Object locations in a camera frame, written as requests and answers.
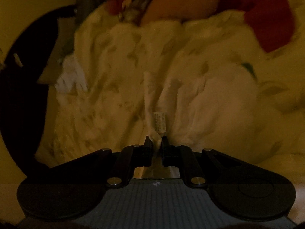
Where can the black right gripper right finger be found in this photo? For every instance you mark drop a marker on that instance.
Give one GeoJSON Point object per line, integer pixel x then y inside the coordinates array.
{"type": "Point", "coordinates": [239, 189]}

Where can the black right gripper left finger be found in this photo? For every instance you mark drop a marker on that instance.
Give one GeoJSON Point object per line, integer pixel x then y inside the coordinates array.
{"type": "Point", "coordinates": [73, 189]}

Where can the white small garment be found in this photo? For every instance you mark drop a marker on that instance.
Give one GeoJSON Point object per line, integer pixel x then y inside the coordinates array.
{"type": "Point", "coordinates": [218, 111]}

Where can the black round object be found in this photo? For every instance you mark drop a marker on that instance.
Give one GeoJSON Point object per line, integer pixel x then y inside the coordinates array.
{"type": "Point", "coordinates": [23, 98]}

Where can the floral cream bed sheet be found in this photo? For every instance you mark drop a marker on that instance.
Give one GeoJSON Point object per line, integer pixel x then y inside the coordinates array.
{"type": "Point", "coordinates": [98, 100]}

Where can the dark red cloth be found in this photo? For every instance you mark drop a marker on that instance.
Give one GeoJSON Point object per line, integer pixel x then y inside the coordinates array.
{"type": "Point", "coordinates": [272, 21]}

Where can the patterned cream blanket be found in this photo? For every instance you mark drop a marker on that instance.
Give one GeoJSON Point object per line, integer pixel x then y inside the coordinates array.
{"type": "Point", "coordinates": [133, 11]}

